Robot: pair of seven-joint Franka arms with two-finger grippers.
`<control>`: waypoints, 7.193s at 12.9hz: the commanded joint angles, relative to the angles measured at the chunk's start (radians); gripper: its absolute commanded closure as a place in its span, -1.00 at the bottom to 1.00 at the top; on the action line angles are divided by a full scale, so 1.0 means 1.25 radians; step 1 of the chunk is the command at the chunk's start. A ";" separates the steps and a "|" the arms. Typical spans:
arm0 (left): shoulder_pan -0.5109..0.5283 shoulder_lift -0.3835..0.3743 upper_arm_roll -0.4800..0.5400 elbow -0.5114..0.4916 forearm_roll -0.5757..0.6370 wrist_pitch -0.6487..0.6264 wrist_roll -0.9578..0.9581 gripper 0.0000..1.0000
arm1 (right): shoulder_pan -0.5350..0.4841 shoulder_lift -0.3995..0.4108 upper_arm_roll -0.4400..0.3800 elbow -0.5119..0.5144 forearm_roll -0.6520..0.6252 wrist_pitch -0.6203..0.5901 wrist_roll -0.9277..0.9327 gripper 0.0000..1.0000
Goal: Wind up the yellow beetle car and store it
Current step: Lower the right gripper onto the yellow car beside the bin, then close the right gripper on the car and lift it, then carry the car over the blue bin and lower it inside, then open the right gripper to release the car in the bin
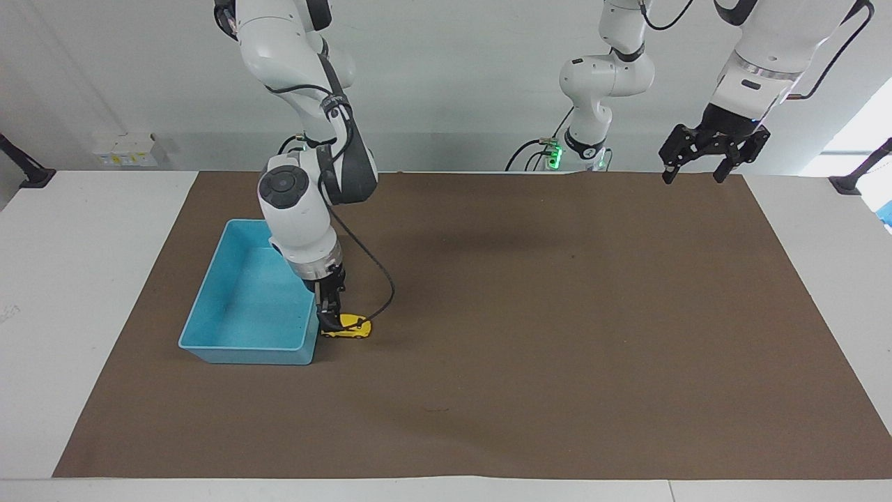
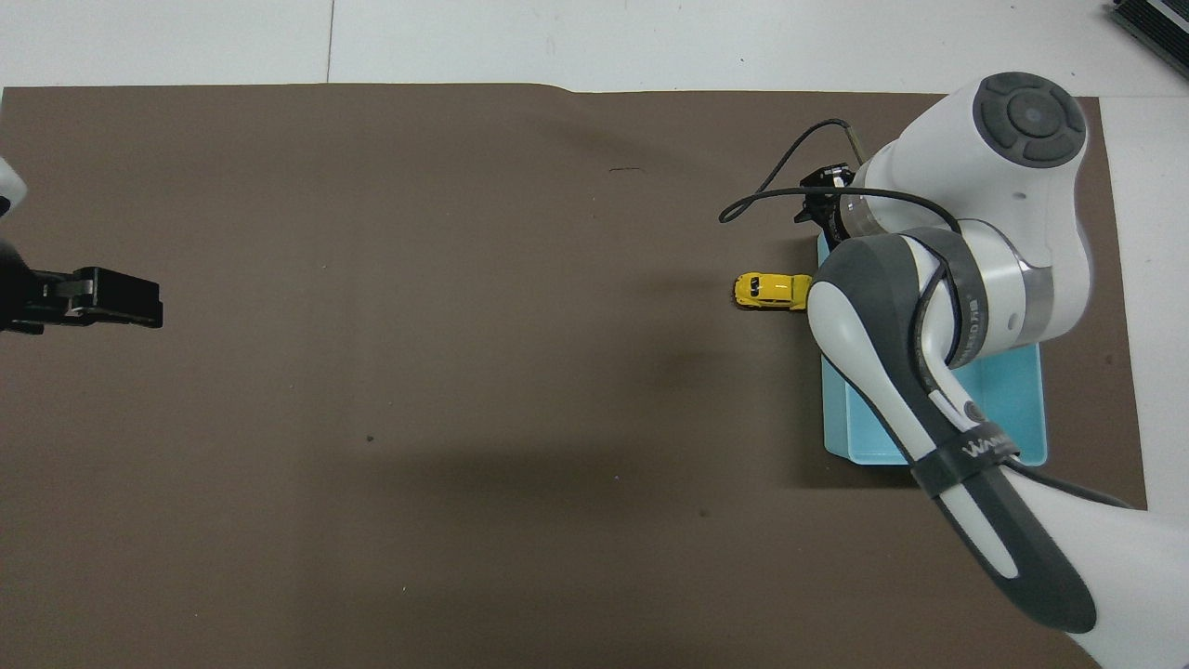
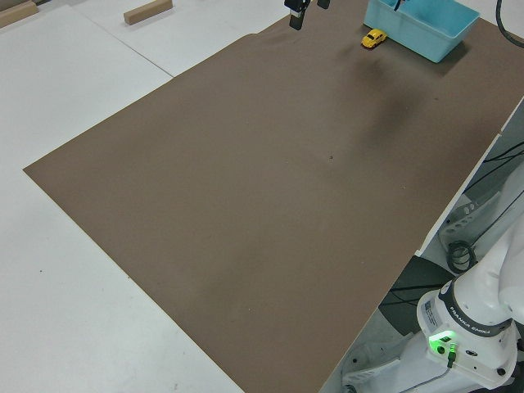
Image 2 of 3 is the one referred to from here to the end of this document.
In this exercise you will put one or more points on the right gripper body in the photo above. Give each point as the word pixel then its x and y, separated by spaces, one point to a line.
pixel 825 209

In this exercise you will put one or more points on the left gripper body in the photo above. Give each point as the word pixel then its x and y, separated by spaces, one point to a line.
pixel 14 297

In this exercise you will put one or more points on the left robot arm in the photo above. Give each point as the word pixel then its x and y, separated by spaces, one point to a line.
pixel 7 190

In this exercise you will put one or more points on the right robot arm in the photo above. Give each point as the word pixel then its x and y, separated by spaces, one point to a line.
pixel 985 223

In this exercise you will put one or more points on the yellow toy beetle car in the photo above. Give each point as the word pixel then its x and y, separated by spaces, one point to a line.
pixel 767 291

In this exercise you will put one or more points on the light blue plastic tray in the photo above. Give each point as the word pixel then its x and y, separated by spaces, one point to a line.
pixel 1008 400

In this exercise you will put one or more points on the black stand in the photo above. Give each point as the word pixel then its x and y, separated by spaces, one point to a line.
pixel 1156 20

